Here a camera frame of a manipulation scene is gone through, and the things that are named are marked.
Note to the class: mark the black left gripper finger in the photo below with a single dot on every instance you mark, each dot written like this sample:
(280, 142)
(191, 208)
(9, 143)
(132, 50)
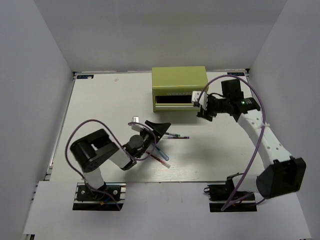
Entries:
(155, 127)
(164, 128)

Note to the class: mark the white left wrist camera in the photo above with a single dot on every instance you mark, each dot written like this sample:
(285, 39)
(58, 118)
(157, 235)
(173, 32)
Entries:
(135, 124)

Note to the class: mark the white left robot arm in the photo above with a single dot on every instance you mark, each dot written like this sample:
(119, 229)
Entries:
(94, 149)

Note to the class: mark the left corner label sticker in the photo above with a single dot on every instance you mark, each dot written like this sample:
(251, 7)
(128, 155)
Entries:
(85, 76)

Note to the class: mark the light blue pen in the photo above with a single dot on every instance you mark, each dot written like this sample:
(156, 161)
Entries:
(161, 153)

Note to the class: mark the green metal drawer chest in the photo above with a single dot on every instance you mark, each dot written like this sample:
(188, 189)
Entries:
(177, 81)

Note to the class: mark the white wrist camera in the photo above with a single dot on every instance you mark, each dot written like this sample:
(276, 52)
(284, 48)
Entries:
(199, 99)
(135, 124)

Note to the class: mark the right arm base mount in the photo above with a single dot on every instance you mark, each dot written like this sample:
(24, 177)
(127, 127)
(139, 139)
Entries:
(218, 195)

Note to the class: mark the right corner label sticker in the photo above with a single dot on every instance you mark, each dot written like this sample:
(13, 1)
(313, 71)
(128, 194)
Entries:
(238, 74)

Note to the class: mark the green top drawer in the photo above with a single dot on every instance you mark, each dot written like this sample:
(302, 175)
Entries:
(173, 103)

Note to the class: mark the green capped pen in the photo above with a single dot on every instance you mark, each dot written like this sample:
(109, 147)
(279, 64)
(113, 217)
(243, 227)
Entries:
(172, 134)

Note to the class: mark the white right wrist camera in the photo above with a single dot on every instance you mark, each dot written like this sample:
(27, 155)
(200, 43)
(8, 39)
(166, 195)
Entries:
(199, 99)

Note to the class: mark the red pen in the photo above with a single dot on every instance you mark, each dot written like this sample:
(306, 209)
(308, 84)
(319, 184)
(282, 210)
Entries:
(164, 163)

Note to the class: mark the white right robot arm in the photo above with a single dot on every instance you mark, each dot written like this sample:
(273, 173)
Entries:
(272, 170)

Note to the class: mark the purple capped pen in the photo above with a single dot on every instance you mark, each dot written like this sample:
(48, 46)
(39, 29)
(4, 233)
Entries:
(181, 137)

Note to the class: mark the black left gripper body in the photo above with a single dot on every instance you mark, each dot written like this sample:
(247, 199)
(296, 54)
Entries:
(148, 139)

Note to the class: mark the corner label sticker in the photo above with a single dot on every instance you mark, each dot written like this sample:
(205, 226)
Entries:
(85, 76)
(238, 74)

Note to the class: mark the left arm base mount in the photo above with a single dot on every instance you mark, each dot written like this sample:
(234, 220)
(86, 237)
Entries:
(87, 200)

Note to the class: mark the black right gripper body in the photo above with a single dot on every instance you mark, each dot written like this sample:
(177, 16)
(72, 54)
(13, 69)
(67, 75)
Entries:
(215, 106)

